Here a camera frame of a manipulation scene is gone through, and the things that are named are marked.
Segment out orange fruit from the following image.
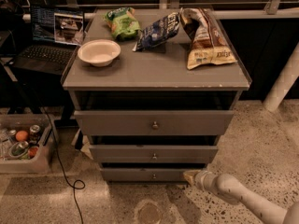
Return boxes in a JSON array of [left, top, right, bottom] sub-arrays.
[[15, 131, 29, 141]]

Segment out white diagonal post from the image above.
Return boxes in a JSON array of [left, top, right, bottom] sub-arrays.
[[263, 42, 299, 112]]

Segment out grey top drawer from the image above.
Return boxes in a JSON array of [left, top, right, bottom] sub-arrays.
[[75, 110, 234, 136]]

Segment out green tin can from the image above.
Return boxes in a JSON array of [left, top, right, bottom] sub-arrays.
[[8, 141, 29, 159]]

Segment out dark soda can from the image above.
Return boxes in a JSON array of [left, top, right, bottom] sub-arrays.
[[29, 124, 41, 141]]

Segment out grey drawer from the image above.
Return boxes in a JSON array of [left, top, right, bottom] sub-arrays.
[[75, 110, 234, 136], [100, 167, 208, 183], [90, 145, 218, 163]]

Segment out grey middle drawer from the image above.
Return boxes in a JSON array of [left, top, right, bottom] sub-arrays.
[[90, 145, 218, 163]]

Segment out green chip bag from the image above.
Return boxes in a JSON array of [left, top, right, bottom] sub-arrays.
[[103, 7, 141, 41]]

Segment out brown and cream chip bag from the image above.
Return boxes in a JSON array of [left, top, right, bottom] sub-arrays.
[[179, 8, 236, 70]]

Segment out black laptop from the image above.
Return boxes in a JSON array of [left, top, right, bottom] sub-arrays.
[[12, 5, 84, 76]]

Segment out black cable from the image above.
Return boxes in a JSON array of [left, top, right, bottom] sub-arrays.
[[36, 91, 87, 224]]

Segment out grey bottom drawer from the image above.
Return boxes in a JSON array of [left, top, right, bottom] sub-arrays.
[[100, 167, 208, 183]]

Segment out red round fruit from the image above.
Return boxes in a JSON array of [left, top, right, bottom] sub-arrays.
[[28, 147, 38, 159]]

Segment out blue chip bag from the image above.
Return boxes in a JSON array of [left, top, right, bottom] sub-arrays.
[[133, 12, 179, 52]]

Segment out clear plastic storage bin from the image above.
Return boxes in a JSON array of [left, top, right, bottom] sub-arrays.
[[0, 114, 58, 174]]

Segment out white bowl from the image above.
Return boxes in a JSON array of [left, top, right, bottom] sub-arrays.
[[78, 39, 121, 67]]

